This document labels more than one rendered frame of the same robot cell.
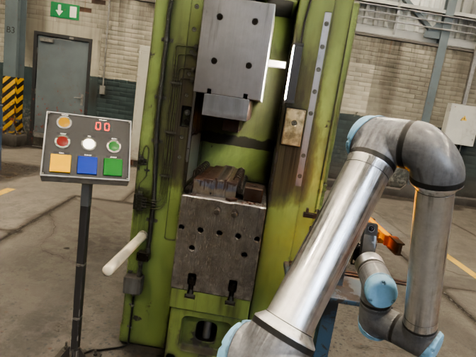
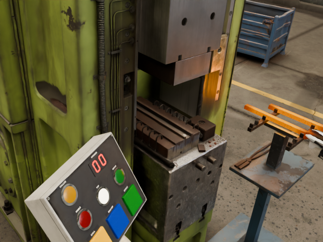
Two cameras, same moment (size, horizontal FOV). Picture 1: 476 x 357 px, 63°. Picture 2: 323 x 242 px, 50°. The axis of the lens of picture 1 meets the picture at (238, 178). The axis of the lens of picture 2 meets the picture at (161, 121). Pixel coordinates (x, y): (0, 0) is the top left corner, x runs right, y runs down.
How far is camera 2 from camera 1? 1.55 m
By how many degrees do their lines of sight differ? 49
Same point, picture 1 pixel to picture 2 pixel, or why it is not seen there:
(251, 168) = (138, 89)
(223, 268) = (199, 202)
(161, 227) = not seen: hidden behind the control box
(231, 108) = (197, 67)
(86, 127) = (89, 178)
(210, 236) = (192, 187)
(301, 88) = not seen: hidden behind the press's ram
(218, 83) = (188, 46)
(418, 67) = not seen: outside the picture
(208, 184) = (179, 146)
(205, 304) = (186, 234)
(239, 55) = (205, 7)
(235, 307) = (204, 219)
